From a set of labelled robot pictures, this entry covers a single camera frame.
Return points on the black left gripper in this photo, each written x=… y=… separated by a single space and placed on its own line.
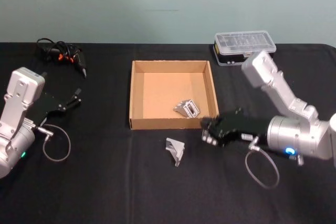
x=48 y=106

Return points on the black table cloth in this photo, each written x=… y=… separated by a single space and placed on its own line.
x=105 y=187

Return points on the clear plastic case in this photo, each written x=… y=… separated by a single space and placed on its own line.
x=244 y=44

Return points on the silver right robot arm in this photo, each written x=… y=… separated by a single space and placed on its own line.
x=288 y=129

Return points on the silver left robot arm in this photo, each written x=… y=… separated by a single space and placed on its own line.
x=18 y=98

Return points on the pale wall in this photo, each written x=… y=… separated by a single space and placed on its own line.
x=131 y=3

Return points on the silver metal corner bracket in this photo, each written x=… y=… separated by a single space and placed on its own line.
x=187 y=108
x=175 y=150

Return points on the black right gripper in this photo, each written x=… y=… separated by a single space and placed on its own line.
x=236 y=128

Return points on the shallow brown cardboard tray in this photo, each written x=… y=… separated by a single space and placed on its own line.
x=162 y=90

